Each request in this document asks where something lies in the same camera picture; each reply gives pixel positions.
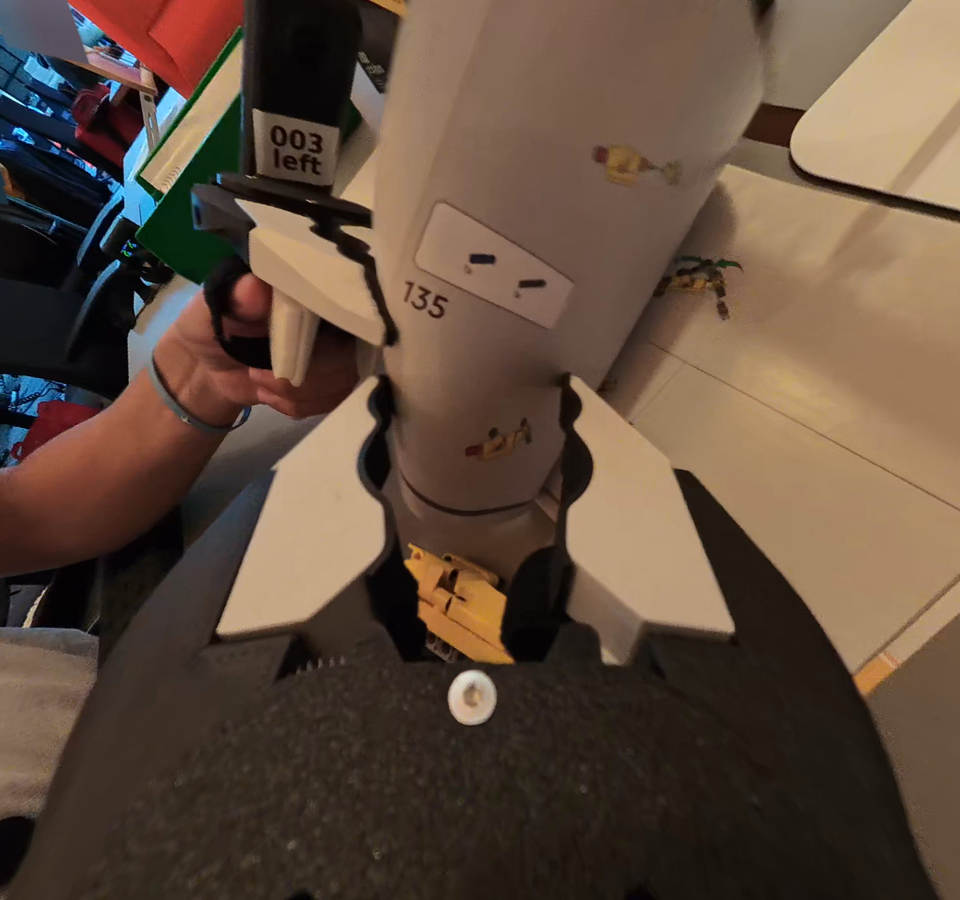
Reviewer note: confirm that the person's white shirt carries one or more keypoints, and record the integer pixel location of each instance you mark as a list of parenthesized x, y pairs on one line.
[(37, 712)]

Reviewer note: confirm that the white tablet stand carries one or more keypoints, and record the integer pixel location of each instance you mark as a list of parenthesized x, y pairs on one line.
[(900, 112)]

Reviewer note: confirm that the person's left forearm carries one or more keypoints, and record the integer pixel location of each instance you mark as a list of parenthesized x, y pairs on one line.
[(90, 480)]

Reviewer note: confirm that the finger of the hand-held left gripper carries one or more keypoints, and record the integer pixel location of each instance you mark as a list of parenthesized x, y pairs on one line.
[(315, 270)]

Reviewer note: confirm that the person's left hand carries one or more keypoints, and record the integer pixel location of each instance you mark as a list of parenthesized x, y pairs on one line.
[(195, 360)]

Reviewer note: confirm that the black office chair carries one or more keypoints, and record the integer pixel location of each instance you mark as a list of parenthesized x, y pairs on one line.
[(45, 315)]

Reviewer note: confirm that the green plastic bin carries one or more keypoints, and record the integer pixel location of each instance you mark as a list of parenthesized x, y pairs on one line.
[(195, 225)]

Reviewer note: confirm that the red chair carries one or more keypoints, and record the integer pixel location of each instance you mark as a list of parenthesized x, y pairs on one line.
[(150, 0)]

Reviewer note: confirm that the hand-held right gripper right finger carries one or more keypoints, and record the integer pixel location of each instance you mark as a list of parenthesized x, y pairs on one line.
[(645, 540)]

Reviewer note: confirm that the instruction booklet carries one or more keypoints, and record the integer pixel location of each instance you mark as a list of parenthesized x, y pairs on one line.
[(525, 127)]

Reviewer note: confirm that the yellow toy brick car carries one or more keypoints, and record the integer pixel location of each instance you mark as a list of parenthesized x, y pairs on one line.
[(457, 592)]

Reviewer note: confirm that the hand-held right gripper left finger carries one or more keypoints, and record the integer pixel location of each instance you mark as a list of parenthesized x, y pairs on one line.
[(307, 540)]

